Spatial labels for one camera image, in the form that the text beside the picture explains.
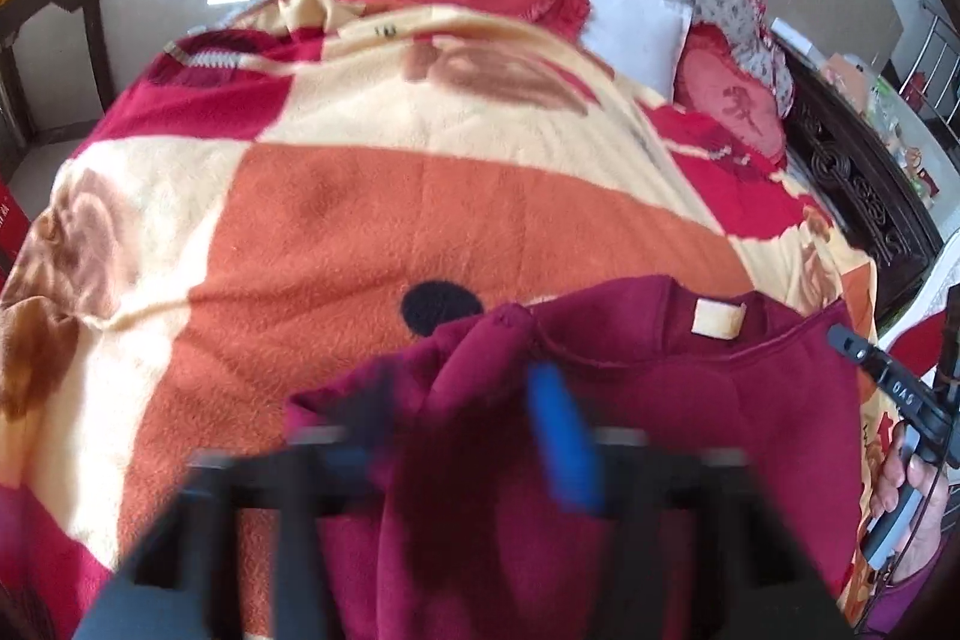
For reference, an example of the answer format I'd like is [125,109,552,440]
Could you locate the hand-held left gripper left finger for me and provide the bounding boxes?
[75,377,391,640]

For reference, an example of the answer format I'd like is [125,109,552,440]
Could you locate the maroon fleece sweater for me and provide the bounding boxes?
[285,274,863,640]

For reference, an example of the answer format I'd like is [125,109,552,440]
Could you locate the white pillow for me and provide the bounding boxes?
[577,0,695,100]

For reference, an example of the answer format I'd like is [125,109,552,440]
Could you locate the carved dark wooden headboard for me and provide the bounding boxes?
[772,21,946,319]

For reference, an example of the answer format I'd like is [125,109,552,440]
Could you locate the person's right forearm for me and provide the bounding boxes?
[862,557,947,635]

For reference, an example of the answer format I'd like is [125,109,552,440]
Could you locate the red orange printed blanket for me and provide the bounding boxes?
[0,0,878,640]

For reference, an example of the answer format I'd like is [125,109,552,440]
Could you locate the person's right hand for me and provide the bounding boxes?
[872,415,952,587]

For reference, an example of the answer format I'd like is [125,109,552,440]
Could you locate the metal railing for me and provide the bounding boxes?
[892,0,960,124]

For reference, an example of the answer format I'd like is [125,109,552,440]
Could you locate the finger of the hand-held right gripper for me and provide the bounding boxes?
[825,323,890,382]

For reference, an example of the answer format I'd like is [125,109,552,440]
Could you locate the red cloth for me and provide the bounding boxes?
[892,314,950,378]

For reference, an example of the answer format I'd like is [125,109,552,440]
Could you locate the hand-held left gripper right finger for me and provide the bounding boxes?
[525,362,856,640]

